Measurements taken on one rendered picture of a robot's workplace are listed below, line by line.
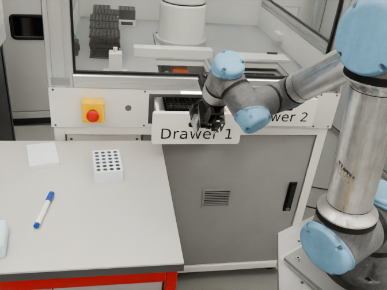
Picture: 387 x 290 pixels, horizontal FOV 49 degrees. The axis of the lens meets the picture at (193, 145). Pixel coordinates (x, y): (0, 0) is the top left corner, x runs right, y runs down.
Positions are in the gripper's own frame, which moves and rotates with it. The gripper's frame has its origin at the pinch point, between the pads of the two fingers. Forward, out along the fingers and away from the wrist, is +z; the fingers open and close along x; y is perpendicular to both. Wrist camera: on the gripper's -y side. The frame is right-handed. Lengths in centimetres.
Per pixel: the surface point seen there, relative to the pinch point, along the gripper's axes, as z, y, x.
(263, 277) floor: 86, 37, 43
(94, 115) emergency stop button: 9.2, -7.1, -32.5
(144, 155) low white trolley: 16.6, 3.5, -16.3
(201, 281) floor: 86, 37, 13
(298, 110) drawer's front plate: 12.3, -11.7, 39.0
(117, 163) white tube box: 7.5, 9.9, -25.2
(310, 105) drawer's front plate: 10.4, -13.0, 43.3
